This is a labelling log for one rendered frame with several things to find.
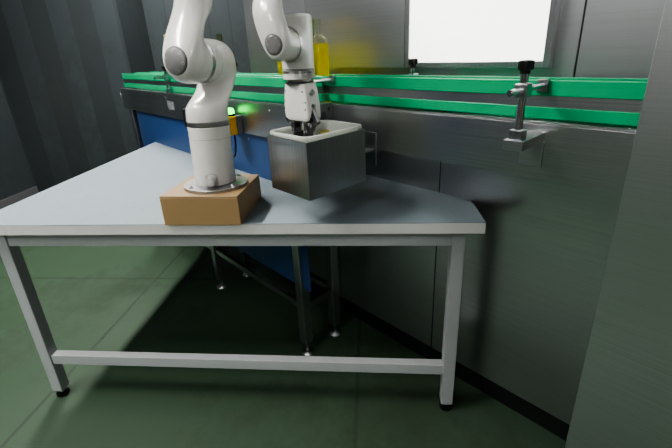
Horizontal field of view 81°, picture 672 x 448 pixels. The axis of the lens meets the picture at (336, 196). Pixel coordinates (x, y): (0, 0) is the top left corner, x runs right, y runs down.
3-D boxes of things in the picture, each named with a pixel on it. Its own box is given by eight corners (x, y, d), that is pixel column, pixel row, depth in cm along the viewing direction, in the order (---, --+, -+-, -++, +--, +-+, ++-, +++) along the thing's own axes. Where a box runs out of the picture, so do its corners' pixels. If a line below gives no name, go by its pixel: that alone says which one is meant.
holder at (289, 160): (377, 176, 121) (377, 126, 115) (310, 201, 103) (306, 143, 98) (338, 166, 132) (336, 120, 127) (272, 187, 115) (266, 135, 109)
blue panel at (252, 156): (338, 179, 150) (336, 133, 143) (302, 191, 138) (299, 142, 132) (169, 132, 258) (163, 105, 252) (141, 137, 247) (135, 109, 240)
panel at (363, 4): (552, 67, 97) (576, -97, 85) (548, 67, 95) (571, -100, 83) (313, 67, 158) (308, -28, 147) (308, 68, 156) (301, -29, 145)
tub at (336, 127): (366, 154, 114) (365, 124, 111) (308, 171, 100) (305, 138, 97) (325, 145, 126) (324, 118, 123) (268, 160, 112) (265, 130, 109)
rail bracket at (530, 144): (544, 165, 86) (560, 57, 79) (512, 184, 76) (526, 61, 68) (522, 161, 90) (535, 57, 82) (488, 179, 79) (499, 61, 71)
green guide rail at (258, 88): (308, 104, 125) (306, 78, 122) (305, 104, 124) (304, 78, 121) (126, 86, 244) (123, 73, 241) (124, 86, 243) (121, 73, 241)
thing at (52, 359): (452, 411, 138) (467, 228, 113) (54, 397, 152) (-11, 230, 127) (447, 390, 147) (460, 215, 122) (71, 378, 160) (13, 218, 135)
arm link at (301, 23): (303, 69, 97) (319, 67, 104) (299, 10, 92) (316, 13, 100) (274, 70, 100) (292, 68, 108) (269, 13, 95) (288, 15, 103)
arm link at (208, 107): (178, 127, 112) (164, 37, 104) (215, 118, 129) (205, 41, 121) (214, 128, 108) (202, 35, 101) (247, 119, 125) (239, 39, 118)
